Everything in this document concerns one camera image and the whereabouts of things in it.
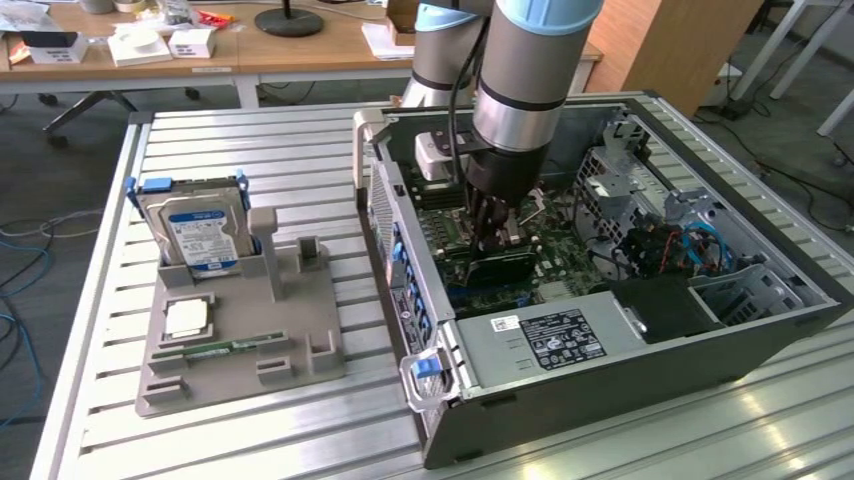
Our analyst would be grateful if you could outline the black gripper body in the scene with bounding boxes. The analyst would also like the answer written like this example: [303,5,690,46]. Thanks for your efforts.
[463,144,547,207]

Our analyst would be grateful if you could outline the green expansion card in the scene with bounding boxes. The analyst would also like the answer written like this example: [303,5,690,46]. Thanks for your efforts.
[443,247,539,290]

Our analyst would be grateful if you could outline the CPU socket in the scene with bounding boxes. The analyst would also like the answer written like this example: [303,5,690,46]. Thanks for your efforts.
[450,204,483,246]

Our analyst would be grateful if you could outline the silver socket cover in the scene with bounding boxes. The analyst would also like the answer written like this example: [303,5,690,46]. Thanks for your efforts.
[510,187,555,240]

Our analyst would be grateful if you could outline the green motherboard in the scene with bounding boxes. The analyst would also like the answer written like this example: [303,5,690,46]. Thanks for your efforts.
[399,172,615,314]

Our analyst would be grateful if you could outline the perforated metal disk bay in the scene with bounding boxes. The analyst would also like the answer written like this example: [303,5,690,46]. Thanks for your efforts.
[571,117,675,236]

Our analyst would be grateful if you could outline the silver power supply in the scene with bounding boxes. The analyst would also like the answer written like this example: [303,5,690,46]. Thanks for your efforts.
[436,292,652,396]

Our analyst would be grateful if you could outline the blue case latch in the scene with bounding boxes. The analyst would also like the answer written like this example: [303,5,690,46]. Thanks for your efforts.
[411,357,447,384]

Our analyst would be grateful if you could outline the white papers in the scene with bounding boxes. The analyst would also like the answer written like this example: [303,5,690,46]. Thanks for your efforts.
[362,22,416,62]

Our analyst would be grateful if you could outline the cardboard box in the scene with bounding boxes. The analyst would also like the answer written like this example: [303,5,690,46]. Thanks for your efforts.
[384,0,422,47]

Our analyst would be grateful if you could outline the black power adaptor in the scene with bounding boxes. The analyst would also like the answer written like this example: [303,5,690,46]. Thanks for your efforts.
[714,97,750,122]

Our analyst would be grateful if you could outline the black open PC case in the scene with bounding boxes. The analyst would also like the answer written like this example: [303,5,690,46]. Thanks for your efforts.
[351,97,841,471]

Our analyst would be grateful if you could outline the wooden desk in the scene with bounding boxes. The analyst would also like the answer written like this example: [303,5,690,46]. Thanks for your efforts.
[0,0,606,96]

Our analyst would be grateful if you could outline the grey parts rack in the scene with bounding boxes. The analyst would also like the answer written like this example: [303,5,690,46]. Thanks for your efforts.
[135,204,348,419]

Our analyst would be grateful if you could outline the silver disk bay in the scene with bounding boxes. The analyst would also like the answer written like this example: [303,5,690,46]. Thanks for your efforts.
[686,262,806,329]

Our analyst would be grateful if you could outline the hard disk blue carrier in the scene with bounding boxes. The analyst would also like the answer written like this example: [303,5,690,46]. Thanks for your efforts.
[121,169,259,281]

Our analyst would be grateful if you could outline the black lamp base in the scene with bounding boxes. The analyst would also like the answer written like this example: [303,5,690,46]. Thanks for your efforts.
[252,0,327,39]

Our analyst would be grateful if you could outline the green RAM stick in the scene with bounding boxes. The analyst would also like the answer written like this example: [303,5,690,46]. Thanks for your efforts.
[151,335,285,360]

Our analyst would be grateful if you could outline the silver CPU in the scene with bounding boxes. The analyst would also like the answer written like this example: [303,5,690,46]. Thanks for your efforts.
[163,299,213,339]

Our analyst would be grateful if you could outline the white table leg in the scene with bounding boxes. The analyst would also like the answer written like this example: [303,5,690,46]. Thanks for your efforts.
[817,89,854,137]

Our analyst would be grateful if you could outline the small white labelled box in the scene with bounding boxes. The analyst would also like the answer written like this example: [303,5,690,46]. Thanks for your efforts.
[165,28,219,60]

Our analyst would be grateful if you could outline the clear bag of parts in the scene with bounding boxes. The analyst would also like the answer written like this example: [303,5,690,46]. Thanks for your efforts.
[159,0,201,26]

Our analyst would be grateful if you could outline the white box round insert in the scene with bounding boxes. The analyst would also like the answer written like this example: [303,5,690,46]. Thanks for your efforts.
[108,24,173,69]

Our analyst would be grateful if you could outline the black chair base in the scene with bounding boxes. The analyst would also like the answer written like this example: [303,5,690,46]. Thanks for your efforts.
[40,88,205,149]

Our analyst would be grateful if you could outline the white box black lid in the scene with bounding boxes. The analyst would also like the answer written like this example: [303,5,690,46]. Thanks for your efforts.
[17,29,91,65]

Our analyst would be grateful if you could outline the clear plastic bag papers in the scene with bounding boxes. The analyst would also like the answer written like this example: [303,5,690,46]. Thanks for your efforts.
[0,8,52,35]

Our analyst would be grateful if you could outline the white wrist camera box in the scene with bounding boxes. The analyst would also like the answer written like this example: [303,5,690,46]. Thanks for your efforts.
[412,130,472,182]

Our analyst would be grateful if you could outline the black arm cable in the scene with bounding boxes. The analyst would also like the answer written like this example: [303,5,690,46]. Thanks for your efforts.
[444,29,492,189]

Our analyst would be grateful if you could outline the red wire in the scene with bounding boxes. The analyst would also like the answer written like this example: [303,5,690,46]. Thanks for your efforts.
[656,228,676,275]

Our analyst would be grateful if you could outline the blue wire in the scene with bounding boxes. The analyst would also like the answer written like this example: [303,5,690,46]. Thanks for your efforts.
[684,219,737,276]

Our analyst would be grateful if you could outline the white desk frame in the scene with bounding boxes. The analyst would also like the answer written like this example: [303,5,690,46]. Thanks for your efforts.
[729,0,854,101]

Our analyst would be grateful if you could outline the grey floor cable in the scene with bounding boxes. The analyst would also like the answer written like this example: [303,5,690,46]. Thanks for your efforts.
[0,209,105,240]

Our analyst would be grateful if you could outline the blue floor cable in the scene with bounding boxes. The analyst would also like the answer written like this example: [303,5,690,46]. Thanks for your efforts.
[0,239,53,429]

